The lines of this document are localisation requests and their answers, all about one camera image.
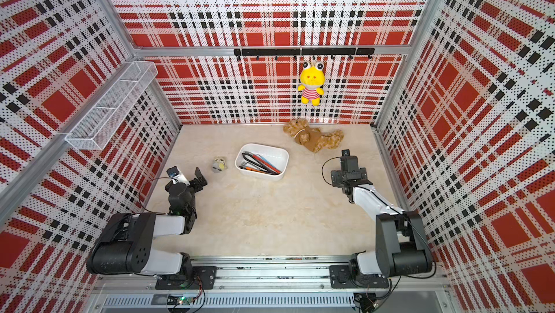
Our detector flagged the orange handled hex key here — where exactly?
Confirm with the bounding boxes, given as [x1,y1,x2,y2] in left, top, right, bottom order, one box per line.
[240,165,262,173]

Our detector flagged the long black hex key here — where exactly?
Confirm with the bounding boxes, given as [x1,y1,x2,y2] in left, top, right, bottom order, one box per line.
[241,151,277,176]

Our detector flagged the red handled hex key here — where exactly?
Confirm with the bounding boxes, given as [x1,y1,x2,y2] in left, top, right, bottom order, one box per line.
[252,155,281,175]

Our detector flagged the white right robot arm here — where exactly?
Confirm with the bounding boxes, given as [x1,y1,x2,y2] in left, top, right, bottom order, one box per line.
[330,150,435,288]

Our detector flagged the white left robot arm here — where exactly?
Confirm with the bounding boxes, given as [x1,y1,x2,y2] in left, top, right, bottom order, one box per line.
[86,166,218,290]

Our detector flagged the white plastic storage box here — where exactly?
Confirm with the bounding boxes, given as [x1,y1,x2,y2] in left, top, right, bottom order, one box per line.
[234,143,289,181]

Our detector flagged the clear tape roll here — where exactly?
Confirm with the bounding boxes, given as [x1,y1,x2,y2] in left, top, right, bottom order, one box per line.
[212,157,227,173]

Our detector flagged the brown plush teddy bear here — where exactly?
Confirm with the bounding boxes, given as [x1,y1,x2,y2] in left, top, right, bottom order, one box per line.
[283,119,344,153]

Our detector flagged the yellow frog plush toy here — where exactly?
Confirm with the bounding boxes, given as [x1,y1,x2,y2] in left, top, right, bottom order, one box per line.
[298,61,325,106]

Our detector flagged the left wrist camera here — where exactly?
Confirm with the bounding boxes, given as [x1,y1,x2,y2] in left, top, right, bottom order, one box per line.
[166,165,190,186]

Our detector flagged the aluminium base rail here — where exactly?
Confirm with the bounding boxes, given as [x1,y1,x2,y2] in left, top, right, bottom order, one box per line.
[86,256,459,312]

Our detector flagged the black wall hook rail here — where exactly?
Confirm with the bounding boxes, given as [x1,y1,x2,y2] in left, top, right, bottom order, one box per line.
[234,47,376,58]

